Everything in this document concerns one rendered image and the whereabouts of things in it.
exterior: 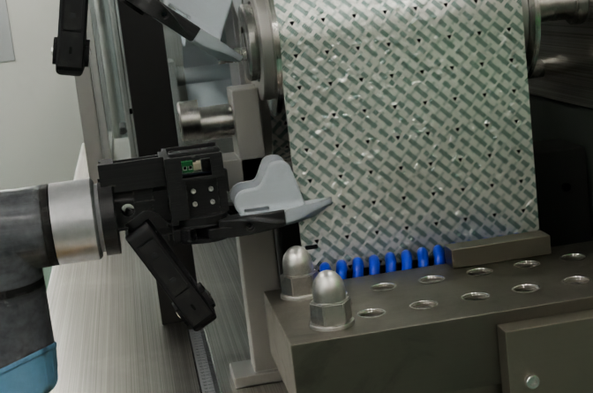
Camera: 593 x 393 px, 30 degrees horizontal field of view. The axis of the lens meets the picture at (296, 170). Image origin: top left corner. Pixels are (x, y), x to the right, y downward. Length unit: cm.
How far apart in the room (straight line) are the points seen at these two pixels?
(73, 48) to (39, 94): 558
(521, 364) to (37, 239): 43
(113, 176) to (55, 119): 562
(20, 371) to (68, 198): 16
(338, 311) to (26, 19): 578
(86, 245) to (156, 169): 9
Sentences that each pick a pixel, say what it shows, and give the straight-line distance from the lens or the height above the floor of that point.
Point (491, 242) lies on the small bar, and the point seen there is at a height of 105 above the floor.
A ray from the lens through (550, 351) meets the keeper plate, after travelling 89.
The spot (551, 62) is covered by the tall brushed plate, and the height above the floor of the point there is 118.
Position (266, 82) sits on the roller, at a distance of 103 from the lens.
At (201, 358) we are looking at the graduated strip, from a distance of 125.
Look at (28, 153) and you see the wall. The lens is 665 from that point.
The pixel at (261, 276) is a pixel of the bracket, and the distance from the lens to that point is 113.
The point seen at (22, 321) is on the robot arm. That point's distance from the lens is 102.
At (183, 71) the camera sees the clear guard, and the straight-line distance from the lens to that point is 204.
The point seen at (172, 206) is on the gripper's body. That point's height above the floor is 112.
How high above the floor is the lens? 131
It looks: 10 degrees down
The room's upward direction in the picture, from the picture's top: 7 degrees counter-clockwise
